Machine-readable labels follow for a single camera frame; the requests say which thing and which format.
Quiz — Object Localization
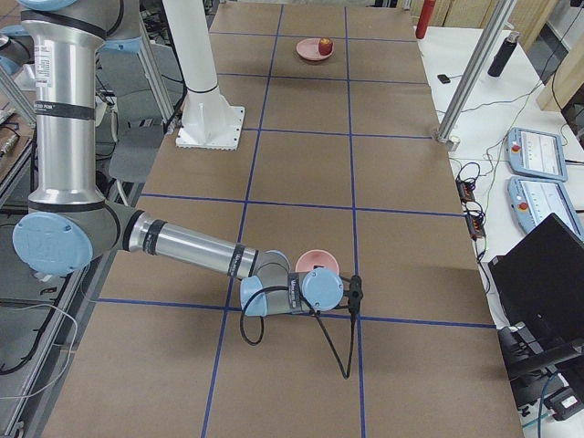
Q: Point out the upper orange black adapter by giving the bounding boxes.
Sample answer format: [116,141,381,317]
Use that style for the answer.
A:
[455,179,475,203]

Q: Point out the aluminium frame post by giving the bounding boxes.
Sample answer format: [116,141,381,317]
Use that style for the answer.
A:
[434,0,517,151]

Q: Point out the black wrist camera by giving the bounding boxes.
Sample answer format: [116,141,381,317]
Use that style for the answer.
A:
[348,275,363,315]

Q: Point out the upper teach pendant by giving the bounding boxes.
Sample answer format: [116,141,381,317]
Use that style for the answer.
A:
[506,127,568,182]

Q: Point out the black water bottle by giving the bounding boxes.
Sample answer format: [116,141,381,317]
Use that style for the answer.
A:
[487,31,520,78]

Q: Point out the orange black adapter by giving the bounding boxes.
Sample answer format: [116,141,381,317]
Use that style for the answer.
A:
[465,214,486,241]
[455,179,475,203]

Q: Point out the lower teach pendant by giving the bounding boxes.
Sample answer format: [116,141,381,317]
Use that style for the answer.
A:
[507,176,583,238]

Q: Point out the black power supply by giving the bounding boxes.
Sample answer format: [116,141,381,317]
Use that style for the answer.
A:
[544,387,583,422]

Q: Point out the pink bowl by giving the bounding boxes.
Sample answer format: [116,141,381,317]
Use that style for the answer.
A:
[295,249,339,275]

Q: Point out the small black device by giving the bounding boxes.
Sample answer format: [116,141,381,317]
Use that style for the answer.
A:
[437,74,451,84]

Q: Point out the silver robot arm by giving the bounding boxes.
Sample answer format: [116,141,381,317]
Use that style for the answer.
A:
[13,1,348,317]
[1,25,141,77]

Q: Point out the white pedestal column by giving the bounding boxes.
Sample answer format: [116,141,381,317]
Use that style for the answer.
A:
[163,0,245,151]

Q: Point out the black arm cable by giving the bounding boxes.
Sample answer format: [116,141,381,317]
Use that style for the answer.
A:
[239,285,361,380]

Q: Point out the red yellow apple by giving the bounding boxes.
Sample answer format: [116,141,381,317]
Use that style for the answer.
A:
[318,37,334,57]

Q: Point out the lower orange black adapter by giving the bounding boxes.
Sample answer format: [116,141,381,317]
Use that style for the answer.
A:
[465,214,486,241]

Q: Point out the black laptop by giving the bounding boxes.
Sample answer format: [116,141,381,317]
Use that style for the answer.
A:
[488,214,583,339]

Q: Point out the pink plate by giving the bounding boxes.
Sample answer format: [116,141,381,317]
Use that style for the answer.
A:
[296,37,334,61]

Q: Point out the red bottle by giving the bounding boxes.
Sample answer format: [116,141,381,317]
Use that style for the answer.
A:
[415,0,436,39]

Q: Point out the teach pendant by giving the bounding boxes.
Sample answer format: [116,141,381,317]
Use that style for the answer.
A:
[506,127,568,182]
[507,176,583,238]

